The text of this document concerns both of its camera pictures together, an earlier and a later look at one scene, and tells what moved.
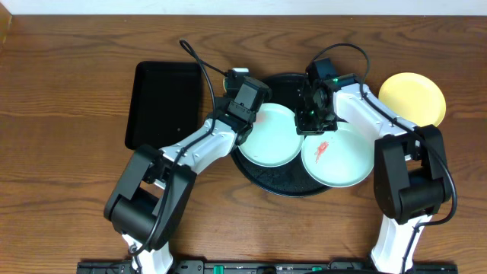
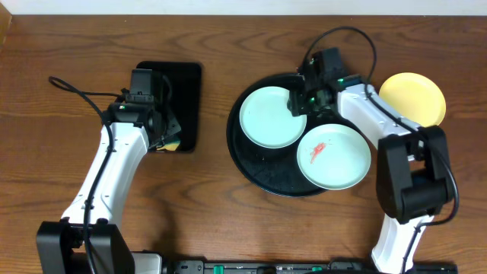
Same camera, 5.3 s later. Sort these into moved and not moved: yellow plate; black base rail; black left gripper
Moved: black left gripper
Not moved: black base rail; yellow plate
